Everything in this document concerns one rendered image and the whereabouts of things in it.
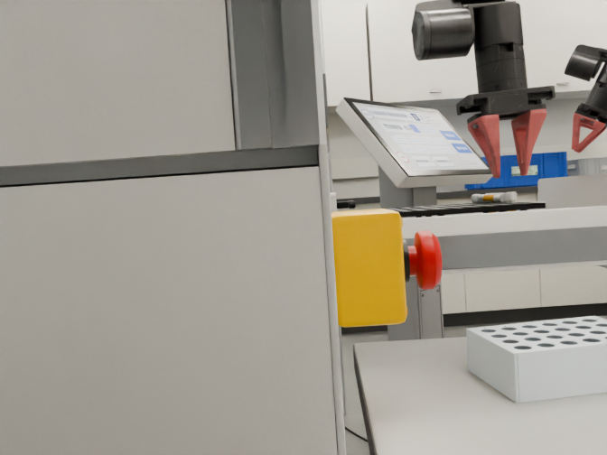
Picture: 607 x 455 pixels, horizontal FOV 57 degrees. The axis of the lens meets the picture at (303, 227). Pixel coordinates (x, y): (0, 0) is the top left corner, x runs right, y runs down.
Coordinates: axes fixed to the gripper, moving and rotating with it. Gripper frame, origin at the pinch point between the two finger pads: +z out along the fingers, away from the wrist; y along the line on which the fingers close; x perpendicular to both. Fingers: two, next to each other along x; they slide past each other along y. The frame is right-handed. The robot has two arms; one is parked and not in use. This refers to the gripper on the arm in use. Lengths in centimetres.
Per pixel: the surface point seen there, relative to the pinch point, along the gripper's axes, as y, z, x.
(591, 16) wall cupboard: 177, -116, 334
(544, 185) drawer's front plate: 9.1, 2.2, 13.3
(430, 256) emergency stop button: -16.7, 6.6, -33.5
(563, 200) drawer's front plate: 9.0, 4.6, 7.1
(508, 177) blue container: 103, -9, 315
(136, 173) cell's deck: -32, 0, -45
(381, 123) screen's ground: -4, -21, 91
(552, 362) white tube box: -7.5, 15.9, -27.7
